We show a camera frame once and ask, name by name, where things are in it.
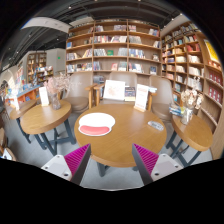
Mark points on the white leaning picture board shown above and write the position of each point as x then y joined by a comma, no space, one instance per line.
114,90

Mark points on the round wooden centre table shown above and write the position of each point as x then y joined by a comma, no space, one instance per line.
131,126

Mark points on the beige armchair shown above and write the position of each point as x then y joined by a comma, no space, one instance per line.
80,92
130,80
159,102

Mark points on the glass vase with dried flowers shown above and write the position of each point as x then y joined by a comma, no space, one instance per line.
191,100

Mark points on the beige armchair on left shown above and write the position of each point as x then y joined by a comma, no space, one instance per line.
80,92

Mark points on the glass vase with pink flowers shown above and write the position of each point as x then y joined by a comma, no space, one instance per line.
55,85

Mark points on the white sign on left table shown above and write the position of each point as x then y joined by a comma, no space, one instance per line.
43,96

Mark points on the dark book on chair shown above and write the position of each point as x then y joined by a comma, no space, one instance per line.
130,94

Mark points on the beige armchair in middle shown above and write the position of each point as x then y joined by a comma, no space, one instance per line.
130,80

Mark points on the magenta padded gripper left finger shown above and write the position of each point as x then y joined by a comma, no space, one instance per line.
70,167

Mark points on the beige armchair on right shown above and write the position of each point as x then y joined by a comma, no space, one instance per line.
159,102

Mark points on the distant wooden bookshelf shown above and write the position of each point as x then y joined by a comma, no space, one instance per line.
37,69

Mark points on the round wooden left table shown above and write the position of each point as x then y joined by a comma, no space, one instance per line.
42,123

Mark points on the round wooden right table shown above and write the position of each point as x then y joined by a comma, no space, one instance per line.
196,134

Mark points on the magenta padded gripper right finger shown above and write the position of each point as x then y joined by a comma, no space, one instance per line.
152,166

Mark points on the wooden right side bookshelf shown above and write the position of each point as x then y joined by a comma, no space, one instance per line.
186,55

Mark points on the white and red mouse pad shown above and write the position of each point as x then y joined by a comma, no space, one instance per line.
96,124

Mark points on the large wooden back bookshelf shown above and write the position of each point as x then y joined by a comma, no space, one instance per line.
103,46

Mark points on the round wooden table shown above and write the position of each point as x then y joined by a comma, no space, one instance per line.
42,123
131,126
196,134

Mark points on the stack of books on chair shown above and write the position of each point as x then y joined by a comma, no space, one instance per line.
175,110

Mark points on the white sign in wooden stand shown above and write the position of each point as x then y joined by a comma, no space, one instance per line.
141,97

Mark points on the small wooden far-left table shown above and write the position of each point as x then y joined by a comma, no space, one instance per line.
17,114

